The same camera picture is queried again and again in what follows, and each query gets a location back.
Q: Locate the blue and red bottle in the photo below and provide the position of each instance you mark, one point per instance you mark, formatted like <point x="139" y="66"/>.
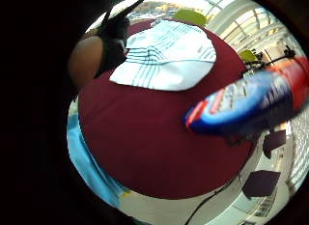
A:
<point x="244" y="102"/>

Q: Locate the white striped cloth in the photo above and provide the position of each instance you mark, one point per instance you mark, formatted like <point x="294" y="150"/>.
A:
<point x="167" y="57"/>

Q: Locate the green chair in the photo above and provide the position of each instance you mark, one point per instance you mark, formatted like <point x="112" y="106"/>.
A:
<point x="247" y="55"/>
<point x="190" y="16"/>

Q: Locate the the person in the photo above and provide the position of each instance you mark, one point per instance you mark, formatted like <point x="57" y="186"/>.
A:
<point x="87" y="163"/>

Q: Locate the black tripod stand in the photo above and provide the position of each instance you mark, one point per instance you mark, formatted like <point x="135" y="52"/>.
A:
<point x="276" y="59"/>

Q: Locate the dark purple stool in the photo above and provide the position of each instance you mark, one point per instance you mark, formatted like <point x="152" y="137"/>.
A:
<point x="274" y="141"/>
<point x="260" y="183"/>

